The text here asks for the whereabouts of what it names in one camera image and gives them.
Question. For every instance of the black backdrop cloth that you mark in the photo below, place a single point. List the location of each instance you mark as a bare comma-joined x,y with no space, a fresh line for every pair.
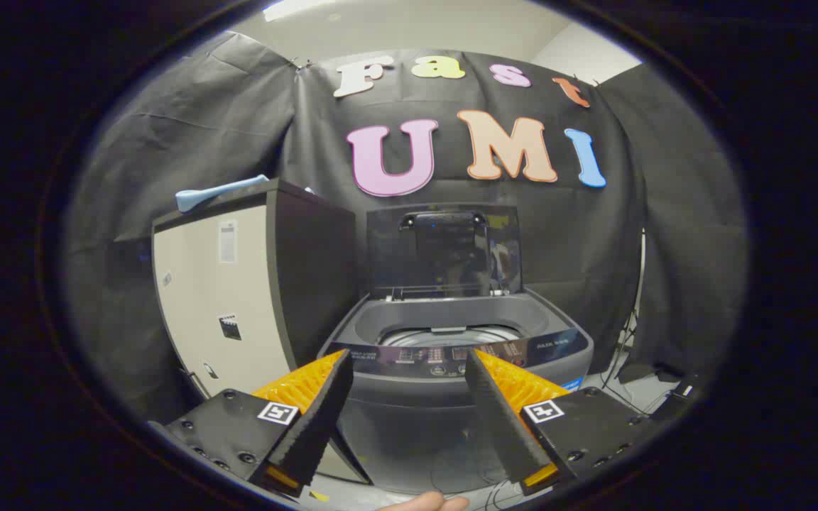
558,234

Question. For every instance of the light blue shirt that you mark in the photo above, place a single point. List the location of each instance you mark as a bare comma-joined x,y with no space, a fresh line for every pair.
203,196

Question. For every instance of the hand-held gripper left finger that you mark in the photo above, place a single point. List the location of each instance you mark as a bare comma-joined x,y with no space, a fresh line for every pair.
317,426

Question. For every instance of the grey washing machine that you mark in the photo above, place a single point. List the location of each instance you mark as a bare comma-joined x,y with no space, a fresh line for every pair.
409,426

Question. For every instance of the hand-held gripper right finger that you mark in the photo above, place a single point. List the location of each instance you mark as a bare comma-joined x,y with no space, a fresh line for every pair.
498,426

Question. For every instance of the beige cabinet with dark top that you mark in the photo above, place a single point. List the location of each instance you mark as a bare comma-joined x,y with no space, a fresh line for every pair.
203,305

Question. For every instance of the small yellow tape piece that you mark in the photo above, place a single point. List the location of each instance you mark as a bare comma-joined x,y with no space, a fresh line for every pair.
319,495

